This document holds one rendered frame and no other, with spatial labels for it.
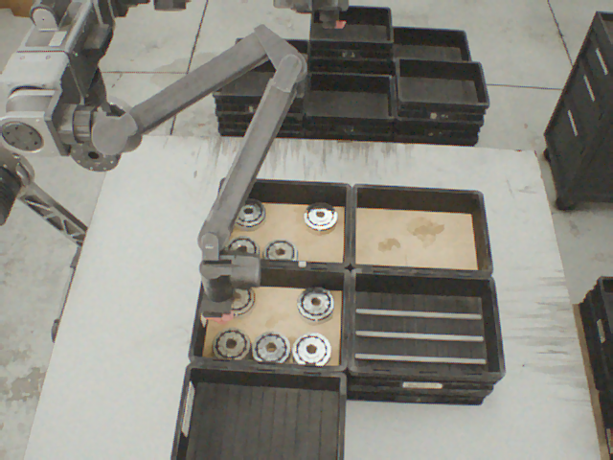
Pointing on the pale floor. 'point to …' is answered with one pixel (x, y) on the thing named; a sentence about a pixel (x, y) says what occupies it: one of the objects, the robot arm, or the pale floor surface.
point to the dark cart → (585, 122)
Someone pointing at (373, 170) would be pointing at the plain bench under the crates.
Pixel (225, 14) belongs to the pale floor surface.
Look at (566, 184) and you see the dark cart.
